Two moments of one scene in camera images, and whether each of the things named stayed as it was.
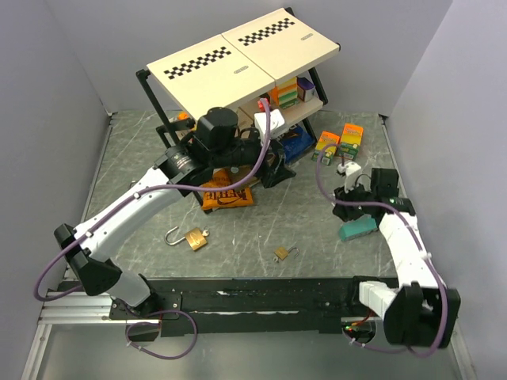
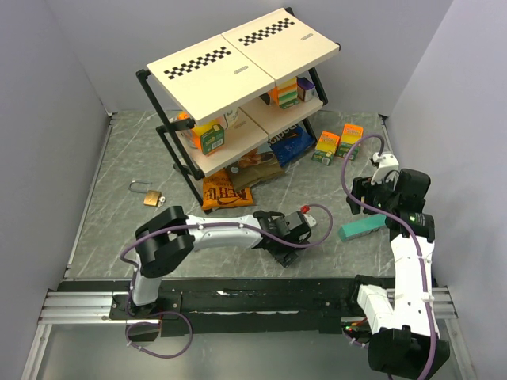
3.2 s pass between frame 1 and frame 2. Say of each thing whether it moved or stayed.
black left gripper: moved
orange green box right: stayed
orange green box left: stayed
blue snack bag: stayed
